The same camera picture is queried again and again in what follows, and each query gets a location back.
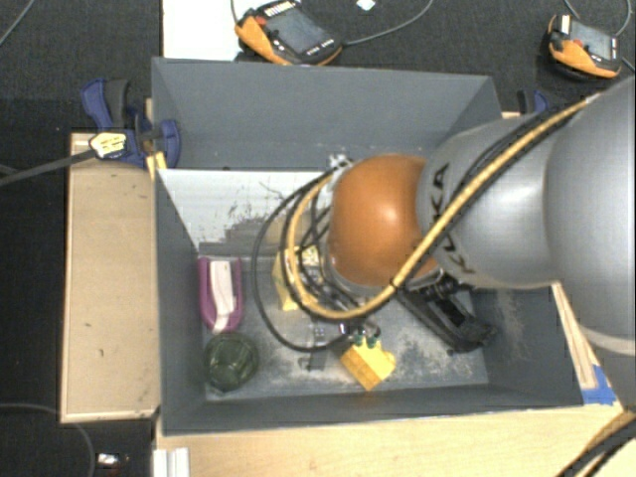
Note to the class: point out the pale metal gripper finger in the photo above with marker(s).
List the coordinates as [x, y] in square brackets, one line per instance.
[318, 333]

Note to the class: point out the yellow toy building brick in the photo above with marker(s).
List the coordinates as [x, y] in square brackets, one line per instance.
[370, 365]

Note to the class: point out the dark green glass cup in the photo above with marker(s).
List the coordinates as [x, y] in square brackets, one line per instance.
[231, 361]

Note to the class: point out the purple and white brush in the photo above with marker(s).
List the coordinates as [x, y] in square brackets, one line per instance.
[221, 291]

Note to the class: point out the black hand tool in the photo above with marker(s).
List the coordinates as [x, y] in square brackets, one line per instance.
[457, 323]

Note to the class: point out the grey metal bin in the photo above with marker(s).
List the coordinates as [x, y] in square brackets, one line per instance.
[278, 117]

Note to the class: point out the pale wood flat board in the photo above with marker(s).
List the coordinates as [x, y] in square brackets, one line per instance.
[109, 286]

